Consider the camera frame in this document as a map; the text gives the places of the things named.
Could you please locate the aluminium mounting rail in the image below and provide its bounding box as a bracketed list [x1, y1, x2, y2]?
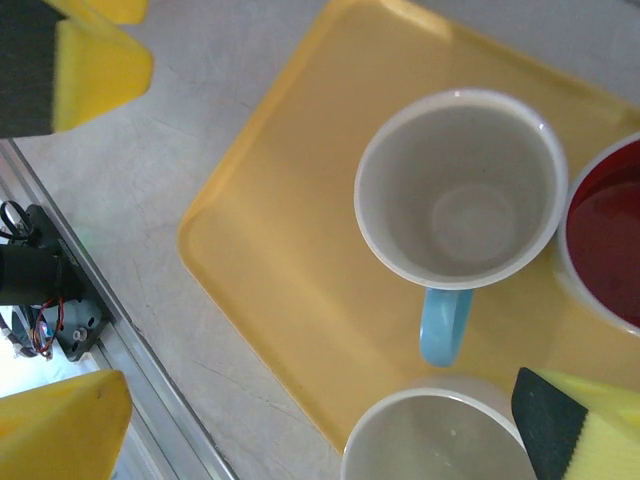
[0, 138, 239, 480]

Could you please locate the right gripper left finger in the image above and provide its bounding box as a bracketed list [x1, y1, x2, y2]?
[0, 368, 133, 480]

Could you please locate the yellow plastic tray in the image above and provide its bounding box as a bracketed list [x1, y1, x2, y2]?
[177, 0, 640, 454]

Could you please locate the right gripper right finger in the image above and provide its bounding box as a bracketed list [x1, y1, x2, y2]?
[510, 367, 640, 480]

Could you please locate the white mug red inside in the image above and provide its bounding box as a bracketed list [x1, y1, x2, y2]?
[553, 130, 640, 337]

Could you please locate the light blue mug white inside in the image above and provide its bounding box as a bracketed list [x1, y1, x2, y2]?
[353, 88, 570, 369]

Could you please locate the pink mug white inside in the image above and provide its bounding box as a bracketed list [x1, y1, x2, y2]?
[340, 374, 539, 480]

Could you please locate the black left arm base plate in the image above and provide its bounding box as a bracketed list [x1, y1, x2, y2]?
[0, 199, 114, 362]

